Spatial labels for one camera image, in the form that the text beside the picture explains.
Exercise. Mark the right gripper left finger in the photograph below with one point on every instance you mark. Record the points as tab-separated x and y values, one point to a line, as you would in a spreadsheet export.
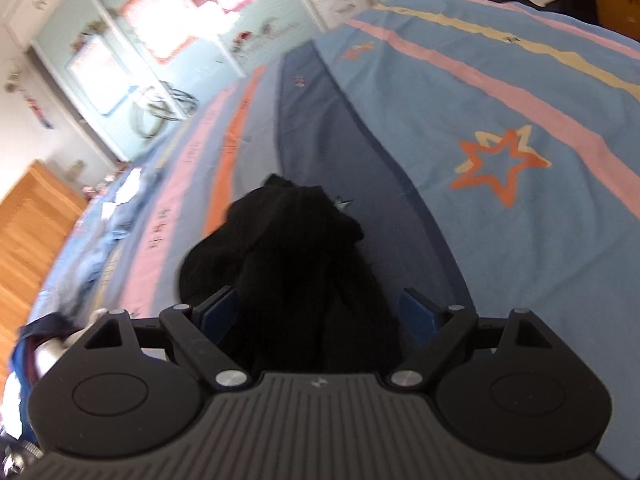
194	334

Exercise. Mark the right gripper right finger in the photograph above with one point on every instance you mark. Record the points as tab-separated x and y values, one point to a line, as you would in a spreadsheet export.
436	340

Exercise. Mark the black trousers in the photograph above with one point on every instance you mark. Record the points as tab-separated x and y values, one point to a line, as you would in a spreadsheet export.
308	301

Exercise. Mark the light blue sweatpants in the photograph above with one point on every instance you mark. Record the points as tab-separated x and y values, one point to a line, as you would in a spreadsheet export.
117	214

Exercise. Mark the blue garment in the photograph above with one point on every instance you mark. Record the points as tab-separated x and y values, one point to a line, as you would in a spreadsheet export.
18	387

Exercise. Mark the striped star bedsheet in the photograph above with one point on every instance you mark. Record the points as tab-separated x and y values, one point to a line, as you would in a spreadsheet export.
490	154

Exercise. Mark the wooden headboard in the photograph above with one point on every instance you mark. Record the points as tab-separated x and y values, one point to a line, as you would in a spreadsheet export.
37	216

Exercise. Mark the teal sliding wardrobe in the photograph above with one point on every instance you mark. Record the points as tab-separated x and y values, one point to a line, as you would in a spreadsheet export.
124	70

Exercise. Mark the grey sweatpants with drawstring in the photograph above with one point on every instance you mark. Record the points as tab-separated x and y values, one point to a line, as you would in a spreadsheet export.
49	352

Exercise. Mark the hanging wall ornament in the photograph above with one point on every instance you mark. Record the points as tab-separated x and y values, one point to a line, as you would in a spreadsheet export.
13	85

